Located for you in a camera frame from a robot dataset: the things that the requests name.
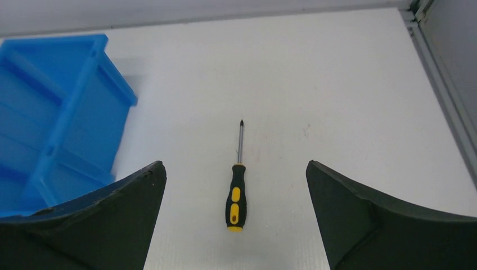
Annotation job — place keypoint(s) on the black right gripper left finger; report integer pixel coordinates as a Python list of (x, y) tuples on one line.
[(109, 228)]

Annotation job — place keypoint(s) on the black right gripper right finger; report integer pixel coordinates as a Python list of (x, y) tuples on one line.
[(363, 228)]

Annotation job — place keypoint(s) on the black yellow screwdriver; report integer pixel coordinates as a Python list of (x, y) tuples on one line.
[(236, 203)]

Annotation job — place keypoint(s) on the blue plastic bin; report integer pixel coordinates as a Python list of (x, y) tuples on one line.
[(64, 105)]

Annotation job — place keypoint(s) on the aluminium enclosure frame post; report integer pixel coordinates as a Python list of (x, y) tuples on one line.
[(452, 105)]

